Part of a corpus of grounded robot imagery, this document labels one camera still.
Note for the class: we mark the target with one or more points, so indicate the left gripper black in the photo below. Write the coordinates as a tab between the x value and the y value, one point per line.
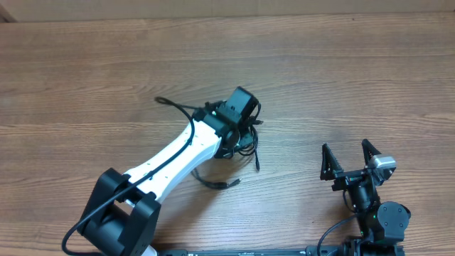
225	152

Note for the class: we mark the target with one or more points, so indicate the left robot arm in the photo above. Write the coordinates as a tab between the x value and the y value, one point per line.
121	214

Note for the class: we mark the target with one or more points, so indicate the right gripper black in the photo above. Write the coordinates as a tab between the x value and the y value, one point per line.
331	170

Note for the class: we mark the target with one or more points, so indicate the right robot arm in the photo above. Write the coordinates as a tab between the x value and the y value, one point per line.
382	224

